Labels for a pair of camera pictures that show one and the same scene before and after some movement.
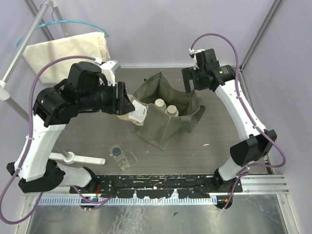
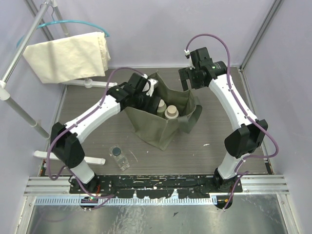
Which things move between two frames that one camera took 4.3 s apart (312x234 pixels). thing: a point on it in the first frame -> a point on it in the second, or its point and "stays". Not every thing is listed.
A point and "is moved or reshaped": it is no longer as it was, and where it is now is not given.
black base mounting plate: [162, 186] stays
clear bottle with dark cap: [115, 151] stays
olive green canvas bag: [168, 104] is moved or reshaped
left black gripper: [116, 98] -> [153, 106]
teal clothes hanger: [65, 21] stays
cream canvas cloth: [90, 45] stays
